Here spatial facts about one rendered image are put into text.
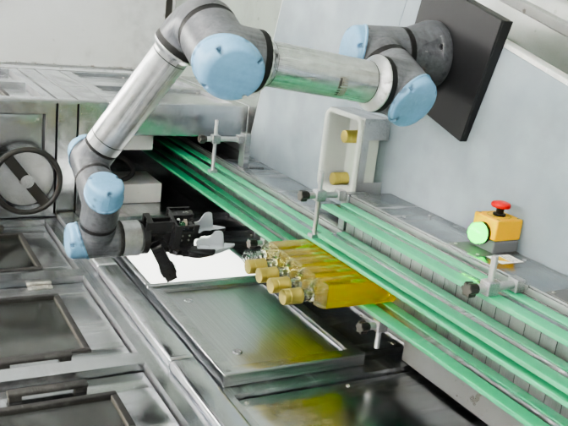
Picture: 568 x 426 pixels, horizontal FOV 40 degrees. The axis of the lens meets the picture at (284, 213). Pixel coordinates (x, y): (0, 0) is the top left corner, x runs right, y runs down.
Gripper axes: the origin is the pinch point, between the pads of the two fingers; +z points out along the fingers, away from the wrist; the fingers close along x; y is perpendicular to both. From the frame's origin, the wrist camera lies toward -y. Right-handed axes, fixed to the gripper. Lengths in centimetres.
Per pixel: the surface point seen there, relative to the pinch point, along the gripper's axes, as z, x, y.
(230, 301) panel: 6.9, 1.0, -20.6
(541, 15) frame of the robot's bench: 102, 34, 47
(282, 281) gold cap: 7.9, -15.6, 0.0
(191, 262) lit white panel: 7.2, 26.1, -29.1
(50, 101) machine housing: -20, 88, -15
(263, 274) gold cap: 5.9, -10.5, -2.0
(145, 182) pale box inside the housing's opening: 16, 90, -47
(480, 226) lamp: 37, -33, 27
